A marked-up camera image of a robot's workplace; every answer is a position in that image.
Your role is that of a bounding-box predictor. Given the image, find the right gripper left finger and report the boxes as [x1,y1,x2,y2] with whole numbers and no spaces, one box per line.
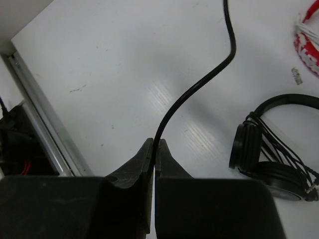
[105,138,154,234]

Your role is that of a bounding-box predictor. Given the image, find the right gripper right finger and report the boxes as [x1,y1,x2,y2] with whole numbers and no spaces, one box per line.
[155,139,194,189]

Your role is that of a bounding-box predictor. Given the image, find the black headset with microphone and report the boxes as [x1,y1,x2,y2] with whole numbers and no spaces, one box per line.
[151,0,236,166]

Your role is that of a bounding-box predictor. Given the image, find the small black on-ear headphones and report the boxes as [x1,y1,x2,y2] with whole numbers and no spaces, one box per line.
[229,94,319,202]

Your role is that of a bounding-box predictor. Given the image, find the red white headphones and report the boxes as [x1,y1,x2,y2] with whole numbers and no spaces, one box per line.
[294,0,319,77]

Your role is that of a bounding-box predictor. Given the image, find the aluminium front rail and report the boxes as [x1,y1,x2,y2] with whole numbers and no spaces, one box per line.
[0,52,94,177]

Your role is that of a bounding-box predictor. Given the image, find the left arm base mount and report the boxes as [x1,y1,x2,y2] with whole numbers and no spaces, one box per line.
[0,101,59,176]

